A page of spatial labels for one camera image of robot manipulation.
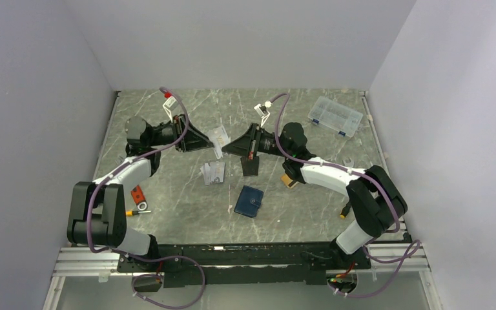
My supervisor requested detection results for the black VIP card stack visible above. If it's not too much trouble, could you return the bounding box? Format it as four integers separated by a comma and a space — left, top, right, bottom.
240, 156, 260, 177

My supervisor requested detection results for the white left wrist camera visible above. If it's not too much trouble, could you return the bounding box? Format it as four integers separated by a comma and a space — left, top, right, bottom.
162, 92, 178, 121

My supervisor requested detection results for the red utility knife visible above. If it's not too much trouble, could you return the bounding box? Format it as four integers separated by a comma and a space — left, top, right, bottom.
130, 185, 148, 211

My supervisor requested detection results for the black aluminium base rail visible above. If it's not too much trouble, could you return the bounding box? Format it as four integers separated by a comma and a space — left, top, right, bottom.
52, 242, 431, 288

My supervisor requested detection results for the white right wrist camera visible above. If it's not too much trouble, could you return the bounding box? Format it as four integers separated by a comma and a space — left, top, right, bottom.
254, 101, 273, 128

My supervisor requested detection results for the yellow black small screwdriver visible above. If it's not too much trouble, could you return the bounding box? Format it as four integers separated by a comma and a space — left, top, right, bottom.
340, 202, 352, 219

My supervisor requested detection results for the blue leather card holder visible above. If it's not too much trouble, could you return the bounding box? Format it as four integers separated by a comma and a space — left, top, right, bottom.
234, 185, 264, 218

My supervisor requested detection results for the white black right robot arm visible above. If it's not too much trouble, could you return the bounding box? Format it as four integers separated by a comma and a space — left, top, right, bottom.
222, 122, 408, 268

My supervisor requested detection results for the silver open-end wrench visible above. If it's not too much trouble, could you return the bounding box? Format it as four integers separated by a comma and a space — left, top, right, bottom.
343, 157, 355, 168

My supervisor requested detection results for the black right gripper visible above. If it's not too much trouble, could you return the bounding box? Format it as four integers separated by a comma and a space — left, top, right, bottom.
222, 123, 292, 159

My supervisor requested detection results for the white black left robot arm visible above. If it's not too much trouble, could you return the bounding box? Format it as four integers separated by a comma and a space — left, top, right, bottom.
67, 114, 214, 271

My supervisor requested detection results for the clear plastic organizer box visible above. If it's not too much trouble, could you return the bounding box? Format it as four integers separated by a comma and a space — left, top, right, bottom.
308, 96, 363, 138

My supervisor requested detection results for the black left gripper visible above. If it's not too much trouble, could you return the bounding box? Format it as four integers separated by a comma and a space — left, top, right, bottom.
147, 114, 214, 152

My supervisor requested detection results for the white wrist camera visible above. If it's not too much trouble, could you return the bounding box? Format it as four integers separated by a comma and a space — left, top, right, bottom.
254, 101, 273, 128
162, 92, 178, 121

